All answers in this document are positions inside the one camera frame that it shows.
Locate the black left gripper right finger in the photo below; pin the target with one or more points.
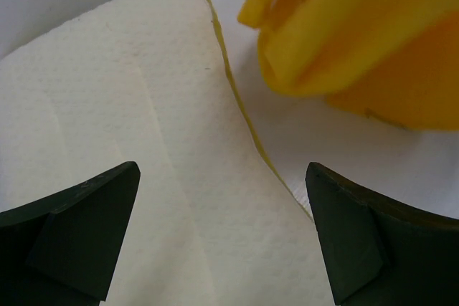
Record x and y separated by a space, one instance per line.
380 251

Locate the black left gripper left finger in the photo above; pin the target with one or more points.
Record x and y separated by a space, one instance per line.
63 249

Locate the cream quilted pillow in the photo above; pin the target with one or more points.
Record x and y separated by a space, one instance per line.
148 81

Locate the yellow pillowcase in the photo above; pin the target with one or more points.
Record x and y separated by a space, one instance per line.
393 60

